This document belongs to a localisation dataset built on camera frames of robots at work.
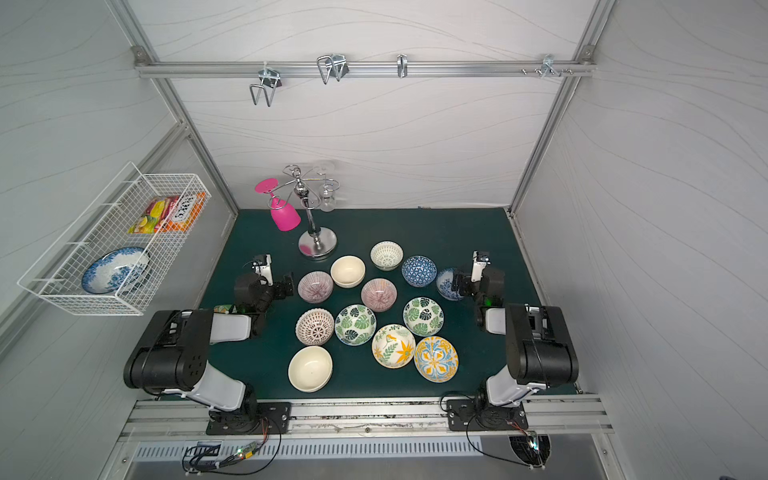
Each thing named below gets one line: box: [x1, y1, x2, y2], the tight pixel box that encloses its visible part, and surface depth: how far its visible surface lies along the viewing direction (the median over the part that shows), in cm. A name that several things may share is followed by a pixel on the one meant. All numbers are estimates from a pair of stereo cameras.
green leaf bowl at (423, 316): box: [402, 296, 445, 337], surface depth 91 cm
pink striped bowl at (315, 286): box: [297, 270, 334, 304], surface depth 98 cm
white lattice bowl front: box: [295, 308, 335, 346], surface depth 89 cm
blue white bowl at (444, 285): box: [436, 268, 464, 301], surface depth 98 cm
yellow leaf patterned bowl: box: [372, 324, 416, 369], surface depth 86 cm
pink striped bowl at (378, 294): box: [361, 278, 397, 312], surface depth 95 cm
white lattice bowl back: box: [370, 240, 404, 271], surface depth 106 cm
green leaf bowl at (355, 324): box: [335, 304, 377, 346], surface depth 90 cm
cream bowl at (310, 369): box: [288, 345, 333, 393], surface depth 80 cm
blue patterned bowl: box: [401, 255, 438, 288], surface depth 102 cm
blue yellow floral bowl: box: [414, 336, 459, 383], surface depth 83 cm
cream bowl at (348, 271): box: [330, 255, 366, 288], surface depth 100 cm
